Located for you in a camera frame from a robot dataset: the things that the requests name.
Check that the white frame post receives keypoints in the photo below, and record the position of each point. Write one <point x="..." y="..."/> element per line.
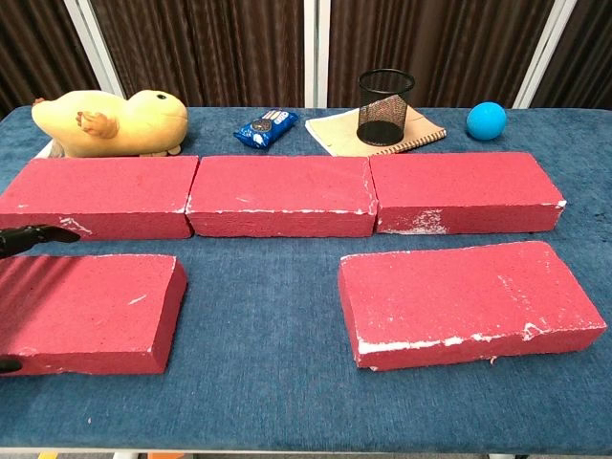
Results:
<point x="95" y="52"/>
<point x="316" y="52"/>
<point x="545" y="52"/>

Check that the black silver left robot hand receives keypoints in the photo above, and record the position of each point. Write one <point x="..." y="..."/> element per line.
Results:
<point x="33" y="235"/>

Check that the small white grey object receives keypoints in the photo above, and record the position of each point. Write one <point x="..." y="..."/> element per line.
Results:
<point x="51" y="150"/>

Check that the blue cookie packet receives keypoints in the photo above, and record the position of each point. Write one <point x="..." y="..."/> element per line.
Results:
<point x="265" y="126"/>

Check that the brown pleated curtain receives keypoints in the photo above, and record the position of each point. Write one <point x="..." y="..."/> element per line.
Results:
<point x="33" y="48"/>
<point x="201" y="48"/>
<point x="588" y="57"/>
<point x="454" y="38"/>

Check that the yellow plush animal toy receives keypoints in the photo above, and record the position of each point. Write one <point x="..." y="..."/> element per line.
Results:
<point x="134" y="124"/>

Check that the red foam brick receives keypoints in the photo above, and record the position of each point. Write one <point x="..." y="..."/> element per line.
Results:
<point x="459" y="296"/>
<point x="277" y="186"/>
<point x="95" y="186"/>
<point x="459" y="184"/>
<point x="95" y="306"/>

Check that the black mesh pen cup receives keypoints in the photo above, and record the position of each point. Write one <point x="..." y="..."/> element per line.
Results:
<point x="385" y="115"/>

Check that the spiral notebook with tan cover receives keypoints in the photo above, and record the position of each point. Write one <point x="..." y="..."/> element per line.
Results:
<point x="334" y="131"/>

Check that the blue table cloth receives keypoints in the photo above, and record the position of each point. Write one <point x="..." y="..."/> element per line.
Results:
<point x="268" y="296"/>

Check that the blue ball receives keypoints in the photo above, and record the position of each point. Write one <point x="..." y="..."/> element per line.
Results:
<point x="486" y="121"/>

